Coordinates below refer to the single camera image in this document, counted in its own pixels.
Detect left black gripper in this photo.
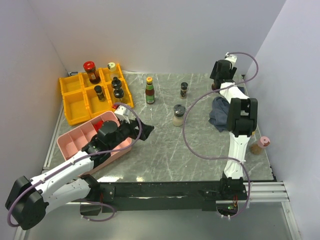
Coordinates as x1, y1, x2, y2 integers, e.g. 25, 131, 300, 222
108, 114, 154, 151

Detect red-lid chili jar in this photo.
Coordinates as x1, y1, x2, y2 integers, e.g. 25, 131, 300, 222
211, 82, 217, 91
83, 61, 101, 84

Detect black-top brown pepper grinder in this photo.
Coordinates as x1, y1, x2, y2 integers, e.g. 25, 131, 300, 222
113, 88, 125, 103

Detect black-top white salt grinder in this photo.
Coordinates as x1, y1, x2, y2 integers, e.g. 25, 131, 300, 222
111, 76, 122, 90

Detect small black-cap spice jar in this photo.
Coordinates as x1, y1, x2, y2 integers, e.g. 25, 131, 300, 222
180, 82, 189, 99
94, 85, 106, 102

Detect white-cap seasoning shaker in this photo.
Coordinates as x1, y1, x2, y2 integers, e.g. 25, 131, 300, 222
107, 62, 119, 81

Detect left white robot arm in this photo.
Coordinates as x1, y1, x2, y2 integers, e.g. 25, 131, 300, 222
5, 118, 155, 230

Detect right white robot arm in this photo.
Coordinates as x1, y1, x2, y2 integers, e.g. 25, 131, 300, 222
210, 55, 258, 201

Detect green label sauce bottle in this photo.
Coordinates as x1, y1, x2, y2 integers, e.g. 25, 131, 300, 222
145, 76, 155, 105

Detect clear-cap salt grinder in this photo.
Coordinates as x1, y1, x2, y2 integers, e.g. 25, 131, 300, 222
172, 104, 186, 127

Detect blue grey cloth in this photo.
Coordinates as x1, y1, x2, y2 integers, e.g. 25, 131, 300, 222
209, 83, 249, 132

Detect red packet in tray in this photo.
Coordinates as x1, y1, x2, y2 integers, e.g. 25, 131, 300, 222
93, 120, 104, 132

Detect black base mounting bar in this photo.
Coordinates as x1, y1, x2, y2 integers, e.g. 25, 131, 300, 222
83, 179, 250, 212

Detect yellow compartment bin organizer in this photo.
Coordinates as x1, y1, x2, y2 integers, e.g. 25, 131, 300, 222
59, 63, 134, 126

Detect pink divided tray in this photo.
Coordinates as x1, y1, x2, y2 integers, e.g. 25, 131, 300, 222
56, 111, 132, 174

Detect pink-cap spice bottle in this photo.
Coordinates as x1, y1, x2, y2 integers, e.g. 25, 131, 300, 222
250, 136, 271, 155

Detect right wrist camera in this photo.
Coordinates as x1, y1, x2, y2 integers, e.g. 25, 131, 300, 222
224, 52, 238, 67

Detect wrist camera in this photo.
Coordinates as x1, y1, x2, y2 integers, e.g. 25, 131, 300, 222
112, 104, 130, 123
224, 52, 238, 67

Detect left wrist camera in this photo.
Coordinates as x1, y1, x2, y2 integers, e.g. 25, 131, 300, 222
112, 104, 130, 123

